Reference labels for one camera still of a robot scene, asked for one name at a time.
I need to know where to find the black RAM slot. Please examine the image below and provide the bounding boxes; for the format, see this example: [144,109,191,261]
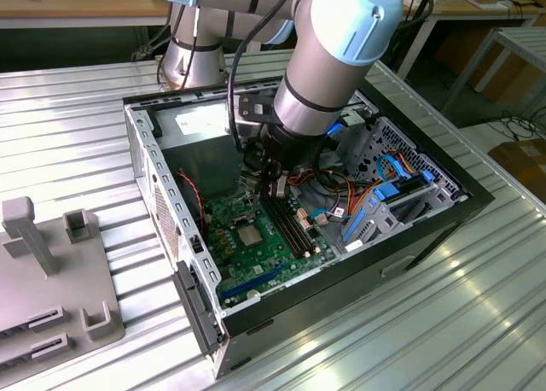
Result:
[271,202,310,258]
[276,200,315,255]
[281,198,320,253]
[266,205,305,260]

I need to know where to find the grey metal frame table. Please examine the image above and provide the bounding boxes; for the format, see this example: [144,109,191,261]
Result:
[441,26,546,125]

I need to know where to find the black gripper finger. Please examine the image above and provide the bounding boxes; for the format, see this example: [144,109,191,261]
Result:
[275,173,291,201]
[254,159,278,207]

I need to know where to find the metal socket cover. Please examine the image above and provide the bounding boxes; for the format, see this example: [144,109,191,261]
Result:
[229,190,258,231]

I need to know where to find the black stand leg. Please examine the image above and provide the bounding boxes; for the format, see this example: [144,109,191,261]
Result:
[386,6,432,79]

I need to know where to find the thick black camera cable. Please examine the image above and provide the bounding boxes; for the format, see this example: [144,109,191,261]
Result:
[224,0,308,154]

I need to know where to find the large brown cardboard box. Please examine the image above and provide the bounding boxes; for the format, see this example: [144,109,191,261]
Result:
[434,21,541,104]

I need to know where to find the CPU socket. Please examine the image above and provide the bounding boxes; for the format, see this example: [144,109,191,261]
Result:
[235,223,267,253]

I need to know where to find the thin cable with silver plug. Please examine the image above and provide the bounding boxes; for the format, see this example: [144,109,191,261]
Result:
[131,2,189,63]

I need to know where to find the small cardboard box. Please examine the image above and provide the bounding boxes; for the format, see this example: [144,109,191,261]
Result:
[487,137,546,188]

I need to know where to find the blue SATA wire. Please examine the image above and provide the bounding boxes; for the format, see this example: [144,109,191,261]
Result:
[374,151,414,184]

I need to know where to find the orange red power wire bundle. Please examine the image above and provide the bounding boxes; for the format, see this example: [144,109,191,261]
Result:
[288,171,387,219]

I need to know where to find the grey metal disk bay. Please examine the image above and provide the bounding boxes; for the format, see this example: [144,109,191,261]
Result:
[334,175,468,258]

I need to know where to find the long wooden desk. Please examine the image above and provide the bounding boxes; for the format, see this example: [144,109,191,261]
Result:
[0,0,546,32]

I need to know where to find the black camera bracket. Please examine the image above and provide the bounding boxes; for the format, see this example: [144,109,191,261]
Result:
[236,91,278,126]

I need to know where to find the black open PC case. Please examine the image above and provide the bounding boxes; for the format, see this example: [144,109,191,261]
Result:
[121,66,496,382]

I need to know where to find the blue expansion slot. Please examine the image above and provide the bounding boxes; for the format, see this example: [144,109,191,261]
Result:
[218,260,287,306]

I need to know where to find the grey parts rack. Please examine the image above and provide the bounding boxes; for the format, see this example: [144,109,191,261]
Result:
[0,196,127,386]

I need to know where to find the green motherboard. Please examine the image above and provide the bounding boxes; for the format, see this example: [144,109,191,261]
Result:
[200,180,342,312]

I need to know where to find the grey power supply unit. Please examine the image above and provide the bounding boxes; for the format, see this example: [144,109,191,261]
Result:
[151,104,250,201]

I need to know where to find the silver CPU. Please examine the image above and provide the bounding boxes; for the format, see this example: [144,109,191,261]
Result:
[237,225,264,248]

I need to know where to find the black expansion card latch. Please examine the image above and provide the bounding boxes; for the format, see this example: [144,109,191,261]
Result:
[171,260,226,359]

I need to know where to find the black case fan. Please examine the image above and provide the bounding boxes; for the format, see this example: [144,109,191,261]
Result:
[173,167,209,241]

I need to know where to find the blue disk carrier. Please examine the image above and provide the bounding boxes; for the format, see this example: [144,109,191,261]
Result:
[340,170,436,244]

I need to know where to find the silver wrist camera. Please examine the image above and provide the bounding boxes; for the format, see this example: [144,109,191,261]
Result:
[233,116,262,139]

